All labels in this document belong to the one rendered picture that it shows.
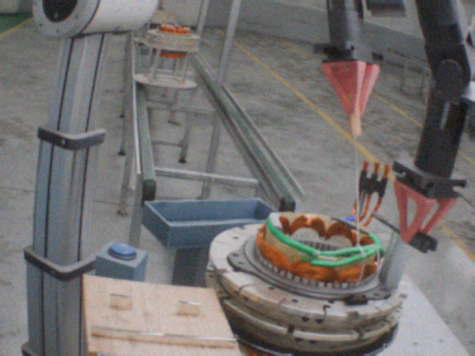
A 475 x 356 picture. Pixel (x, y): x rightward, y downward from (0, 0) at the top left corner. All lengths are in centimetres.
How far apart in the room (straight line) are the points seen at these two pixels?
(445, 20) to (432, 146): 17
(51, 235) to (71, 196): 10
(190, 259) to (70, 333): 31
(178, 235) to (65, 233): 22
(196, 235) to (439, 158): 52
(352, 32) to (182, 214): 52
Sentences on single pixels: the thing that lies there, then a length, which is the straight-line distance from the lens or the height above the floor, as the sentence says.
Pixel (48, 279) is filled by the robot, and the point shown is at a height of 88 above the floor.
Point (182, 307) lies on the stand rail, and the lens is 85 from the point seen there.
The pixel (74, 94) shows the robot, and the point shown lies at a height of 125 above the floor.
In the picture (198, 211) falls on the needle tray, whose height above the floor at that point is 104.
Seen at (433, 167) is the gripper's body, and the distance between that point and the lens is 80.
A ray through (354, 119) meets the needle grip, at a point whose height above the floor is 132.
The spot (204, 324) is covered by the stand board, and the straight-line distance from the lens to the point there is 84.
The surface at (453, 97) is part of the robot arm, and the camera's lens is 76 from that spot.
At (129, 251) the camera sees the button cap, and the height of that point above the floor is 104.
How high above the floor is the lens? 149
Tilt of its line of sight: 17 degrees down
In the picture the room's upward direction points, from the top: 11 degrees clockwise
